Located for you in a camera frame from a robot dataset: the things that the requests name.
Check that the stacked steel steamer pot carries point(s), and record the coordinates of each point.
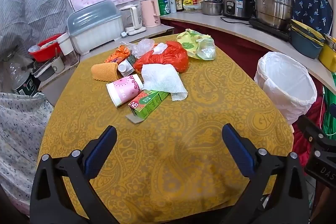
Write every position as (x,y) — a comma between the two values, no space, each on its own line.
(273,3)

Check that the dark soy sauce bottle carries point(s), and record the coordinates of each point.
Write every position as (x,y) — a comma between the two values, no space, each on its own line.
(179,3)

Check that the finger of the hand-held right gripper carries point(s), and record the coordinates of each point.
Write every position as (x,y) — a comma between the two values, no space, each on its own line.
(312,134)

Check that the orange waffle cloth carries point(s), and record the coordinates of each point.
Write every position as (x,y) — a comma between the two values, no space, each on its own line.
(103,71)

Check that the green tin can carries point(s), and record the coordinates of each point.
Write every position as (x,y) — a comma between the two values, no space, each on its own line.
(163,6)

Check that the clear food container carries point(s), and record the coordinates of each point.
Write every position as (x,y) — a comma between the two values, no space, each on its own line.
(191,8)

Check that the pink flowered paper cup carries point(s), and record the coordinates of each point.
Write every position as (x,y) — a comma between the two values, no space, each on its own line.
(124,90)

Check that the green cloth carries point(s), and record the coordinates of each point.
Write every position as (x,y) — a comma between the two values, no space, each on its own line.
(330,113)

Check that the black induction cooker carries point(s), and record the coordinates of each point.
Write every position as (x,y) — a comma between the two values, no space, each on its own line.
(270,31)

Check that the stacked blue yellow basins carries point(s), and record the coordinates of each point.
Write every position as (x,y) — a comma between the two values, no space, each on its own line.
(305,43)

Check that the white dish box grey lid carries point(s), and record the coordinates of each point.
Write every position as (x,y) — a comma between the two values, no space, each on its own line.
(95,27)

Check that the yellow pot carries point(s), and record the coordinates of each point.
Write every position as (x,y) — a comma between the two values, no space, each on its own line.
(328,57)

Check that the grey kitchen counter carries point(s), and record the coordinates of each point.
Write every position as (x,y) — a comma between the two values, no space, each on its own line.
(236,27)

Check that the red plastic basin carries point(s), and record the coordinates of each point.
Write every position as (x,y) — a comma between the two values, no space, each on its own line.
(43,52)

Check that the yellow green plastic bag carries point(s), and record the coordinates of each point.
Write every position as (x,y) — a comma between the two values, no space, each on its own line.
(187,41)

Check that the pink electric kettle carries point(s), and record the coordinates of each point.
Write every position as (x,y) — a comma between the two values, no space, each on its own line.
(149,12)

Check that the white blender cup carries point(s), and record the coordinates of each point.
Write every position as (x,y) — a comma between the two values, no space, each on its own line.
(65,47)

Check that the white seasoning bottle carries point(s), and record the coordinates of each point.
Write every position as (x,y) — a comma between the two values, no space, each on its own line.
(172,5)

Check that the yellow paisley tablecloth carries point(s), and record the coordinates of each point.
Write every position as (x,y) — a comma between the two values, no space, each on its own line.
(183,121)

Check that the white paper towel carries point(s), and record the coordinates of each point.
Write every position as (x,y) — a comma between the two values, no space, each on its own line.
(162,79)

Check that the grey striped cloth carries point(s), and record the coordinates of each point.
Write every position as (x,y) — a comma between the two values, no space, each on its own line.
(31,3)

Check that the white floral cloth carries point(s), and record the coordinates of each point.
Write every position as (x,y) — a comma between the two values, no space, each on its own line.
(21,140)

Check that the clear plastic bag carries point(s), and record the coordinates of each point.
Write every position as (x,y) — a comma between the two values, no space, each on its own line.
(144,46)
(206,50)

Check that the green carton box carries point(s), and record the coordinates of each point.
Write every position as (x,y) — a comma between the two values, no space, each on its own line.
(148,104)

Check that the white-lined trash bin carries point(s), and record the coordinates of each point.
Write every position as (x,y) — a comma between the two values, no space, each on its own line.
(286,82)

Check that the red cloth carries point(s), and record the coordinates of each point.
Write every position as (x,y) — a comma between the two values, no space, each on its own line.
(302,140)

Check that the orange snack bag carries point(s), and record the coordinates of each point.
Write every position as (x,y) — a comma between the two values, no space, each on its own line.
(118,54)

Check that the red plastic bag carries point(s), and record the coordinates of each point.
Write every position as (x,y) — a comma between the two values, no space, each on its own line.
(170,58)

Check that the white mug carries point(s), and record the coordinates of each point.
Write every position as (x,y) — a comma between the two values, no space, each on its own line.
(57,65)

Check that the steel rice cooker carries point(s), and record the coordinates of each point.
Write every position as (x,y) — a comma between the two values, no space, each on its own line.
(237,5)

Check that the clear plastic bottle green label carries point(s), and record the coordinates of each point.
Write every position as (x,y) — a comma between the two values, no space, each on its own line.
(23,83)

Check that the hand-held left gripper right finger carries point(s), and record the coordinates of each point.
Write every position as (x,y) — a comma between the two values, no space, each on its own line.
(237,148)

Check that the white power plug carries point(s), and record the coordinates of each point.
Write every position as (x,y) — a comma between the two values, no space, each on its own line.
(124,33)

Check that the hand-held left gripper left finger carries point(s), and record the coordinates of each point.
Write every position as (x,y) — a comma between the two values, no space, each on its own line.
(102,150)

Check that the small steel pot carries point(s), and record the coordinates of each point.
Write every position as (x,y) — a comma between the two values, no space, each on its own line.
(211,7)

